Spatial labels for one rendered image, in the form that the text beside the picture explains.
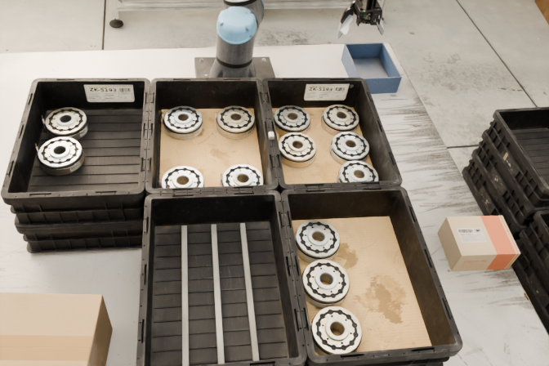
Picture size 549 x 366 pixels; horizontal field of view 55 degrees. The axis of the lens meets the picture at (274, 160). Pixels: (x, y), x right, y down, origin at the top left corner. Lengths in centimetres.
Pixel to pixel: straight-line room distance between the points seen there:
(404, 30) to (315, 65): 173
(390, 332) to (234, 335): 33
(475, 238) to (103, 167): 96
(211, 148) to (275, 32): 200
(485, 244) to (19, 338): 108
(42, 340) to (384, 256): 74
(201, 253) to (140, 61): 90
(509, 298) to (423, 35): 239
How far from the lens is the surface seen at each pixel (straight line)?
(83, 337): 111
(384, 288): 122
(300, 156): 137
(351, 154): 141
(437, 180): 165
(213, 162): 137
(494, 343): 141
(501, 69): 355
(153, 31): 330
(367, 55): 201
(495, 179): 220
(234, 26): 159
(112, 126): 149
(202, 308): 114
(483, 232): 148
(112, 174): 137
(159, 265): 120
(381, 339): 116
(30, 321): 115
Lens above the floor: 185
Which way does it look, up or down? 47 degrees down
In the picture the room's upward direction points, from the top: 8 degrees clockwise
